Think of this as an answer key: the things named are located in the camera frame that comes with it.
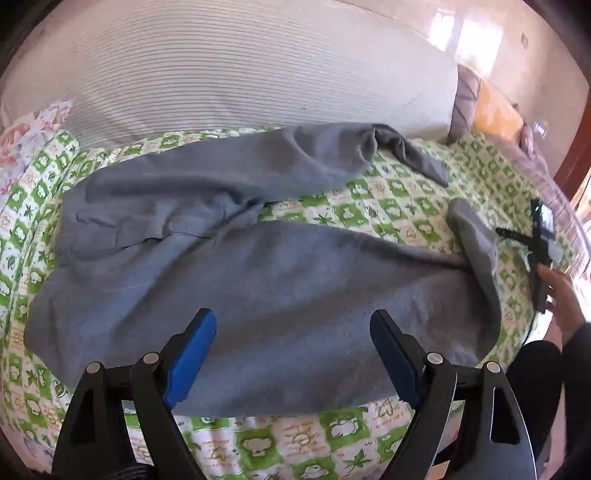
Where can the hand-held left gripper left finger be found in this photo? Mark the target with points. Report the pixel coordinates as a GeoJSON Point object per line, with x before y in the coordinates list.
{"type": "Point", "coordinates": [194, 355]}

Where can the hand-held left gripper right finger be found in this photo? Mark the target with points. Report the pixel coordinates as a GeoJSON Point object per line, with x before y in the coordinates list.
{"type": "Point", "coordinates": [392, 355]}

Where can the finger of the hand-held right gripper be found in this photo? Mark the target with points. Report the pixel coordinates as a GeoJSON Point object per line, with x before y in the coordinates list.
{"type": "Point", "coordinates": [510, 234]}

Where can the grey pants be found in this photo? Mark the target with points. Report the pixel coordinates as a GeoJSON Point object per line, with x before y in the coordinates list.
{"type": "Point", "coordinates": [277, 286]}

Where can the person's right forearm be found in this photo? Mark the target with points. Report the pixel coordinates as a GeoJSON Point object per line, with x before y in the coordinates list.
{"type": "Point", "coordinates": [579, 360]}

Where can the person's right hand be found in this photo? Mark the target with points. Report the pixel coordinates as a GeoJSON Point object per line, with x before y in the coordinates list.
{"type": "Point", "coordinates": [561, 295]}

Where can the yellow pillow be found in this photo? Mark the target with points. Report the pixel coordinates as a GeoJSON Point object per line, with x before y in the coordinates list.
{"type": "Point", "coordinates": [496, 115]}

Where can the green patterned bed sheet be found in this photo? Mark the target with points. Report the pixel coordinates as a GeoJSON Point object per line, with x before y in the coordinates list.
{"type": "Point", "coordinates": [392, 203]}

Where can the purple pillow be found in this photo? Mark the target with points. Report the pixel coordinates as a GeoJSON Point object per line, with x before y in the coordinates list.
{"type": "Point", "coordinates": [464, 106]}

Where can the pink floral cloth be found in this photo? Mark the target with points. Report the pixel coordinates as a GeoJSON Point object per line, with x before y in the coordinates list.
{"type": "Point", "coordinates": [23, 143]}

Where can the white striped pillow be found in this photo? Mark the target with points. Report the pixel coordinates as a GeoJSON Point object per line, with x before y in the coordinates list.
{"type": "Point", "coordinates": [231, 69]}

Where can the brown wooden door frame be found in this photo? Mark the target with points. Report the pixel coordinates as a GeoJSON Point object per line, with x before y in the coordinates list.
{"type": "Point", "coordinates": [577, 157]}

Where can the wall socket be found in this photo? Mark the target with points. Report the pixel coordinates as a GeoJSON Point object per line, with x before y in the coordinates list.
{"type": "Point", "coordinates": [524, 40]}

